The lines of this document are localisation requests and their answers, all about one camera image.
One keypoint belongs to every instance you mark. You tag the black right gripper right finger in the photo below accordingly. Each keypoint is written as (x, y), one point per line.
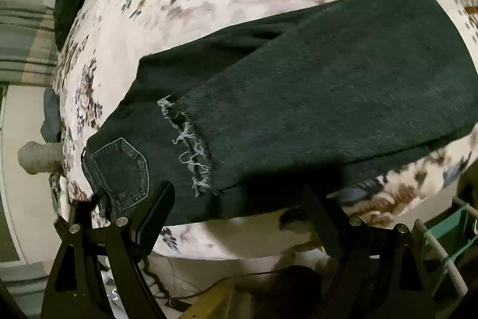
(379, 272)

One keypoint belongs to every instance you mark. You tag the yellow box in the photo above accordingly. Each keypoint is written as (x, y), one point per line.
(217, 303)

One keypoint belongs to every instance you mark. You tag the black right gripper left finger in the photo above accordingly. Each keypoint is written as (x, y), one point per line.
(75, 288)

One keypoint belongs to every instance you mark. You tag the dark denim jeans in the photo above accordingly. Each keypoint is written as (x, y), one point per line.
(270, 114)

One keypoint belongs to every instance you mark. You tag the blue-grey folded cloth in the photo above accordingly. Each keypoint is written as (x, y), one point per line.
(51, 128)

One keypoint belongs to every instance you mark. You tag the grey plaid curtain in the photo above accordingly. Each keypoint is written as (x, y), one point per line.
(29, 54)

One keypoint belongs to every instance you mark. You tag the green plastic basket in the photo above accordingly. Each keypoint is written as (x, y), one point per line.
(445, 240)

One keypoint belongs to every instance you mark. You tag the floral bed blanket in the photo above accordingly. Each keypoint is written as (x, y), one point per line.
(98, 63)

